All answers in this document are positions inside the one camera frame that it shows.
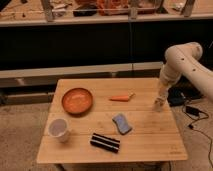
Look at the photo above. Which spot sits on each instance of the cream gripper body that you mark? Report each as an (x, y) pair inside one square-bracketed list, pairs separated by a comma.
[(162, 92)]

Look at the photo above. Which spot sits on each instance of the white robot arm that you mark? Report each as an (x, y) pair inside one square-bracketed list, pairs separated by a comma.
[(182, 60)]

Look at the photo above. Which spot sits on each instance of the black box on floor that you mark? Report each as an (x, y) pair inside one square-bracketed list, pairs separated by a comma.
[(175, 97)]

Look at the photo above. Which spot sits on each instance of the orange carrot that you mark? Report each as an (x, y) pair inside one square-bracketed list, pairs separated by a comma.
[(122, 98)]

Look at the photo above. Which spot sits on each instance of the blue sponge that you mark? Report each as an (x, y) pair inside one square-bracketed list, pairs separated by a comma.
[(122, 124)]

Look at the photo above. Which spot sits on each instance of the black white striped block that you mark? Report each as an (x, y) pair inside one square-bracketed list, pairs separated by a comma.
[(104, 142)]

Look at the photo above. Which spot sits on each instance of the wooden folding table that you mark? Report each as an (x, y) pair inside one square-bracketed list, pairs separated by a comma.
[(154, 135)]

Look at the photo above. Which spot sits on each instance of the orange bowl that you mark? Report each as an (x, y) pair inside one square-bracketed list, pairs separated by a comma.
[(77, 101)]

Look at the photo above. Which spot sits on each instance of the orange machine on shelf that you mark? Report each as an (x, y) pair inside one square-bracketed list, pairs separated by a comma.
[(114, 7)]

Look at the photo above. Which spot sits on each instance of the white plastic cup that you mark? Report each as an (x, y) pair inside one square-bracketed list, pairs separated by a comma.
[(58, 129)]

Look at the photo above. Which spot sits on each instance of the long wooden bench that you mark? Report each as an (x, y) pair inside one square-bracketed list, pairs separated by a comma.
[(28, 86)]

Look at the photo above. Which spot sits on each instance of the black power adapter with cable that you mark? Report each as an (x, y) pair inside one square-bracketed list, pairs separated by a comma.
[(197, 115)]

